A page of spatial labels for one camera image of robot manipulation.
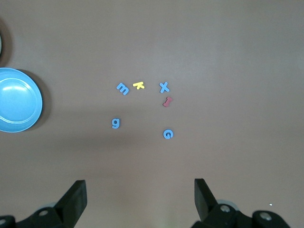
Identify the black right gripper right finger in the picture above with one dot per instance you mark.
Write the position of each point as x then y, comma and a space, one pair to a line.
206, 206

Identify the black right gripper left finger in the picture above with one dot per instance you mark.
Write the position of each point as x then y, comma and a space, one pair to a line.
71, 204

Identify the blue capital letter G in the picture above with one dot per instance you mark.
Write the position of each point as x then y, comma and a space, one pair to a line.
164, 134

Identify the blue lowercase letter g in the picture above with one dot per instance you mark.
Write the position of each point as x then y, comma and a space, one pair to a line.
118, 123

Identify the blue letter x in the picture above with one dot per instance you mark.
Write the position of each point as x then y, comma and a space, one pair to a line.
164, 87

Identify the blue letter m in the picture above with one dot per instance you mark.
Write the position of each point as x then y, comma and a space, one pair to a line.
123, 88

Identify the red letter I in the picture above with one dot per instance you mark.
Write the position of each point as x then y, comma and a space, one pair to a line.
167, 102

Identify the blue round plate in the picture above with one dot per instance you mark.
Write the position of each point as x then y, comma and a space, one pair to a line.
19, 99

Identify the yellow letter k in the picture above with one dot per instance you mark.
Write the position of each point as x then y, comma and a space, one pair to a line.
138, 85

